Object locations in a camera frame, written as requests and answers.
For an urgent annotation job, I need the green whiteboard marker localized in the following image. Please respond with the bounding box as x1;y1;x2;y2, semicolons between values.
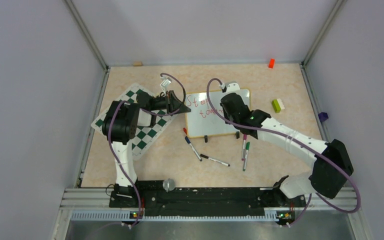
242;142;251;171

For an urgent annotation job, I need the yellow framed whiteboard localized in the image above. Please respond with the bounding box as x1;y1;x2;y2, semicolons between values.
185;88;250;138

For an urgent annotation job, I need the green white toy brick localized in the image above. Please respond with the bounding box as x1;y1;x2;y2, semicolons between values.
271;98;285;113

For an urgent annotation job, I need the blue whiteboard marker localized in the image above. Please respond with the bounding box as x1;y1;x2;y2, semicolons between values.
184;136;202;162

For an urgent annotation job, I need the silver round knob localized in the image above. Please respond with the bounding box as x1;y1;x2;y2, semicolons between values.
162;178;176;192

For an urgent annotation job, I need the purple toy block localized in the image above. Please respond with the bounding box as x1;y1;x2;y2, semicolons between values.
318;112;329;123

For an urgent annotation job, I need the small wooden cork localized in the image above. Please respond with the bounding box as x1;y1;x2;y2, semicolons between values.
132;61;143;67

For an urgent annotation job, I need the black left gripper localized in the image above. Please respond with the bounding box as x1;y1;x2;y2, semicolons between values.
149;90;191;115

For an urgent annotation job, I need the orange toy block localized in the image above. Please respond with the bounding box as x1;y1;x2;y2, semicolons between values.
268;58;276;69

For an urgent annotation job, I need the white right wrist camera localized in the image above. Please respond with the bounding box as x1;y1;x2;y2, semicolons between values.
219;81;241;94

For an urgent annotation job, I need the purple whiteboard marker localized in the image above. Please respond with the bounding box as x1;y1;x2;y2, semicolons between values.
241;134;247;161

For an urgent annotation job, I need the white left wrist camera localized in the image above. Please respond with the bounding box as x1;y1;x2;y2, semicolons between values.
160;76;172;93

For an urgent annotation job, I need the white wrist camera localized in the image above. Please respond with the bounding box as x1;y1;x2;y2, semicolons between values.
219;81;241;94
160;76;172;93

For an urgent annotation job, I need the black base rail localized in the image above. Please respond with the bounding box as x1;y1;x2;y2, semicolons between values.
109;180;306;217

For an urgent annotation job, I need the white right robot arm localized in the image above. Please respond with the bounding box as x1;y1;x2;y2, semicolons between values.
220;93;354;206

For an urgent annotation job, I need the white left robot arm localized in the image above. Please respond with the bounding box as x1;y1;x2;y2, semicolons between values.
101;90;191;207

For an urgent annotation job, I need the black whiteboard marker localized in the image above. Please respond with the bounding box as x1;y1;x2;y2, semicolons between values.
200;154;231;167

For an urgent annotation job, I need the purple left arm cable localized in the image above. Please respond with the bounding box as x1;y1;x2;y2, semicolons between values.
107;72;187;220

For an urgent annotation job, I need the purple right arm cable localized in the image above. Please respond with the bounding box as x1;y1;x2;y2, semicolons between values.
206;78;362;228

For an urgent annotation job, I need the green white chessboard mat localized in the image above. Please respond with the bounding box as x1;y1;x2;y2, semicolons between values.
91;83;176;160

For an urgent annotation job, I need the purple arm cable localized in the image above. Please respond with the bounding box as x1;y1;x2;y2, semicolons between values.
107;72;187;220
206;78;362;228

